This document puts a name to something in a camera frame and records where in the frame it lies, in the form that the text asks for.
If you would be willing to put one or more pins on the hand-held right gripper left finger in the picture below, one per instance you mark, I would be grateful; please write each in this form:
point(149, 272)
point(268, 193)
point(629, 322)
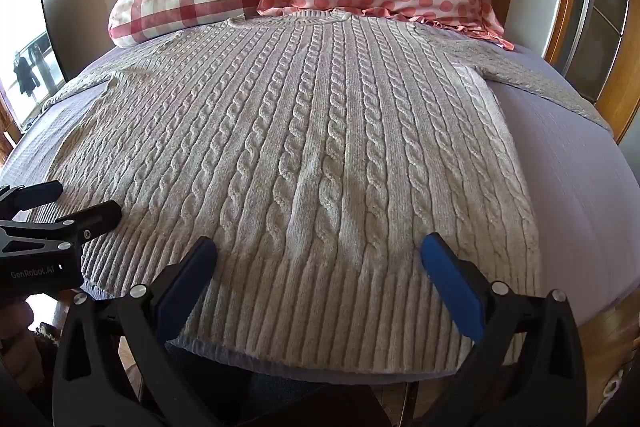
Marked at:
point(186, 281)

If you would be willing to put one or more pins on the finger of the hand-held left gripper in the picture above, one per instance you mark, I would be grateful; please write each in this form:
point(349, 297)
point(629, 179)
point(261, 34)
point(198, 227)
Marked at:
point(35, 193)
point(95, 217)

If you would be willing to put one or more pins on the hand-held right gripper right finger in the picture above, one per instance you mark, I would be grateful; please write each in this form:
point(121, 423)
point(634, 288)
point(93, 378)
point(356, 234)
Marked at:
point(452, 282)

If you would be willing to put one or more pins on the person's left hand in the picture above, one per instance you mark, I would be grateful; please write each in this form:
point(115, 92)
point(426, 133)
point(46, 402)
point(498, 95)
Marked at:
point(15, 317)

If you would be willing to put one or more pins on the lavender bed sheet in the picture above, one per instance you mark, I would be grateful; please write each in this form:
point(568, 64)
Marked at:
point(570, 187)

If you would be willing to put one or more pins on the framed wall picture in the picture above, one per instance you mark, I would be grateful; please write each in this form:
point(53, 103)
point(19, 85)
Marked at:
point(35, 57)

